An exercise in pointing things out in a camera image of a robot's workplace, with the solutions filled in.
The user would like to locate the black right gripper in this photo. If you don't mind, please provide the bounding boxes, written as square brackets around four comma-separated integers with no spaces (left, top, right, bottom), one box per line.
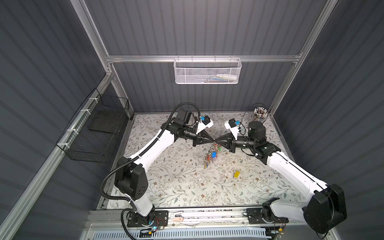
[214,132,255,154]

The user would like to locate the metal keyring with coloured keys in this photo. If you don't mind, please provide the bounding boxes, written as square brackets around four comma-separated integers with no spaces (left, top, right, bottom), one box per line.
[204,143,222,169]

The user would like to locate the yellow tagged key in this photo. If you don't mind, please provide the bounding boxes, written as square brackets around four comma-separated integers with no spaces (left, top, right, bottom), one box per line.
[234,171,240,179]

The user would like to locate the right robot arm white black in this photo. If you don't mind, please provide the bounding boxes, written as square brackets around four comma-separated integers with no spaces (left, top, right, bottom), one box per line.
[215,119,347,235]

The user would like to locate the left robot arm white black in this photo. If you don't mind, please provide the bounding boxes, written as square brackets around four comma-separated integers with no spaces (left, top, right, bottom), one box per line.
[115,109,214,226]

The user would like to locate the floral table mat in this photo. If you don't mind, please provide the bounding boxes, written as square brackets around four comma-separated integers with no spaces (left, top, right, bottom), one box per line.
[124,112,305,208]

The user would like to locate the cup of pencils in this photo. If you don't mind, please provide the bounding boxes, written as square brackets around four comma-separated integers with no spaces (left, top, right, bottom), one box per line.
[253,107,269,123]

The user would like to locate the white bottle in basket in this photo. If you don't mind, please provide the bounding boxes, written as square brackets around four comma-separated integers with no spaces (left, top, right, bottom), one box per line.
[216,74,238,82]

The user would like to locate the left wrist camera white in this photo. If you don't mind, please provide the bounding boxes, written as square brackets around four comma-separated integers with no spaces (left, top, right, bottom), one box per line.
[196,116,214,134]

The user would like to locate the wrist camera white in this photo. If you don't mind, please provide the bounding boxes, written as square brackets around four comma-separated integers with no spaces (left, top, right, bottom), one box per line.
[196,116,214,134]
[224,119,240,140]

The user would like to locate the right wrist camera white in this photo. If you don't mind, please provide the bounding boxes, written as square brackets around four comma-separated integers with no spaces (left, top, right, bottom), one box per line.
[224,119,240,140]

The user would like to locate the white wire mesh basket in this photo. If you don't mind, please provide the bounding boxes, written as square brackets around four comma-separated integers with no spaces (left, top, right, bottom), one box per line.
[173,58,242,85]

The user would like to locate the black corrugated cable conduit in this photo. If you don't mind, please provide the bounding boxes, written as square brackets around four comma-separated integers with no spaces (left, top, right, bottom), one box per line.
[99,102,201,240]

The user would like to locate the black wire basket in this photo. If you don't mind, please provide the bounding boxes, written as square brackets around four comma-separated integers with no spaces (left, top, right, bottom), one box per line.
[57,89,130,164]

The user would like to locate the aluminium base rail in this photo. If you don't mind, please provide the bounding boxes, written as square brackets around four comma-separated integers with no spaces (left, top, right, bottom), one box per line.
[86,206,331,232]

